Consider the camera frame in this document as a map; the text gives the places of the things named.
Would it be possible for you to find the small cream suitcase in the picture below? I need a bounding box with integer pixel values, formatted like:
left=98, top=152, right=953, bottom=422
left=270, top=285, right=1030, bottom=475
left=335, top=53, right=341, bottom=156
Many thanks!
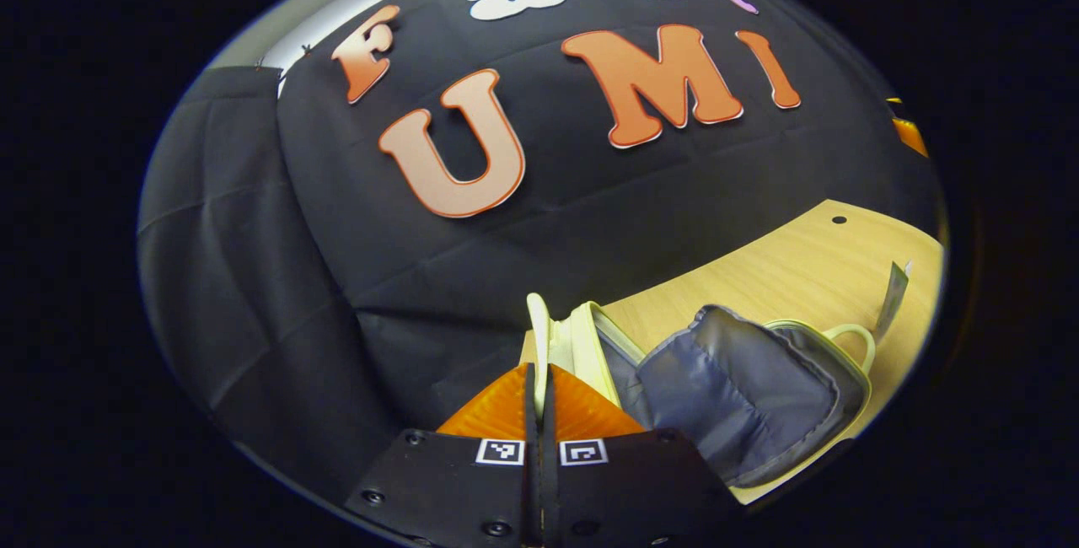
left=524, top=293, right=878, bottom=490

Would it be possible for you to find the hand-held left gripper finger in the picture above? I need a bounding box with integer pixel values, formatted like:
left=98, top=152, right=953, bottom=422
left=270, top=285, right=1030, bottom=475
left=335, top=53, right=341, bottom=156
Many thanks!
left=539, top=363, right=747, bottom=548
left=346, top=363, right=540, bottom=548

